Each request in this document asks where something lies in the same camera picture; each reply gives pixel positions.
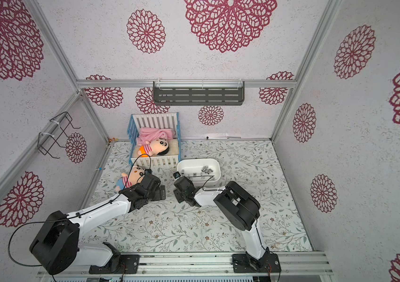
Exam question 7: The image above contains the white plastic storage box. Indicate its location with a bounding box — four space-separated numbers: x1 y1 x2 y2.
177 158 222 188

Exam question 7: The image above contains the large chrome socket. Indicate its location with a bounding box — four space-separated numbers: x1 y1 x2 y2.
202 166 214 175

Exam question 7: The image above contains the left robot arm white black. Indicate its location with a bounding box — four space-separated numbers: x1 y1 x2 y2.
29 174 166 275

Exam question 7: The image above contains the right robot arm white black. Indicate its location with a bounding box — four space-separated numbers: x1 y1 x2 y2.
174 176 270 264

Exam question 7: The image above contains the plush doll on table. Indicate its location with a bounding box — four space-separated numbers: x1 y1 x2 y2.
115 166 145 192

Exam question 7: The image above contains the plush doll in crib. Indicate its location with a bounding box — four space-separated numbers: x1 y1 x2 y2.
137 138 169 157

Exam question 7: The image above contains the blue white toy crib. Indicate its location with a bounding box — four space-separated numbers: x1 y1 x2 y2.
128 113 181 169

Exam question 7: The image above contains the pink blanket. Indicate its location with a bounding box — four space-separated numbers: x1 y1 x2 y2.
136 128 175 146

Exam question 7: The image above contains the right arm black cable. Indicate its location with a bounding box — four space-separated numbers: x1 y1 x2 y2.
182 175 282 282

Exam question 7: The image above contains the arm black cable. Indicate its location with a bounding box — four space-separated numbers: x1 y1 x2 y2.
7 153 153 282
182 175 282 282

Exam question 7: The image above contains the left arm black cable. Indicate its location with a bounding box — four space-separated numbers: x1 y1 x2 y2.
7 153 153 282

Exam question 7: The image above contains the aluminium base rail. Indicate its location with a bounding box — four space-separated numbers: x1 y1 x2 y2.
35 251 337 282

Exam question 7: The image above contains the grey wall shelf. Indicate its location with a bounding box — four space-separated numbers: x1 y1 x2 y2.
152 82 245 106

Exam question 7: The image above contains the black wire wall rack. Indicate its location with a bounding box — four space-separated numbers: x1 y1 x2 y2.
36 111 80 159

